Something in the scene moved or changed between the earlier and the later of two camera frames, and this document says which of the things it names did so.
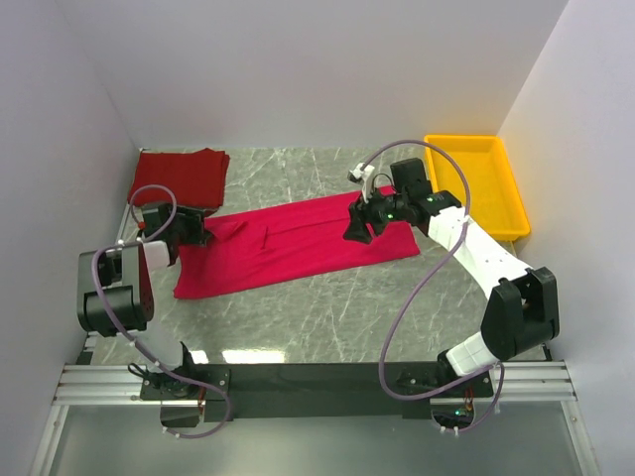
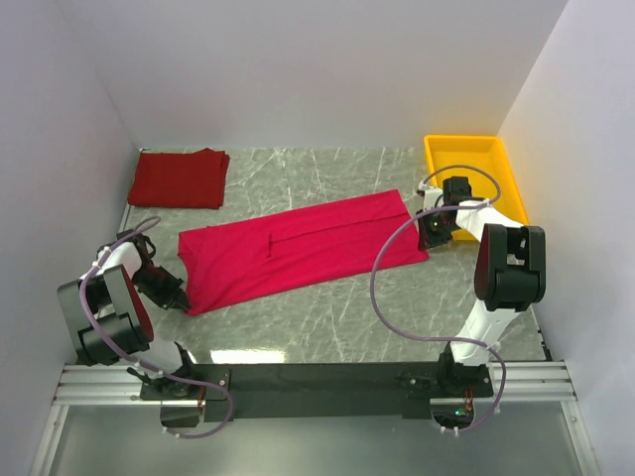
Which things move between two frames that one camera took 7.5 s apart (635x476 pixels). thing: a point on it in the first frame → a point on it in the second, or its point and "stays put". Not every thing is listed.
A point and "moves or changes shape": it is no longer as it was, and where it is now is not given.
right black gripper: (358, 211) → (427, 239)
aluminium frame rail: (87, 381) stays put
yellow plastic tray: (495, 198) stays put
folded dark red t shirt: (196, 178) stays put
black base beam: (300, 391) stays put
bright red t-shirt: (258, 246) moves or changes shape
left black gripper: (195, 218) → (173, 297)
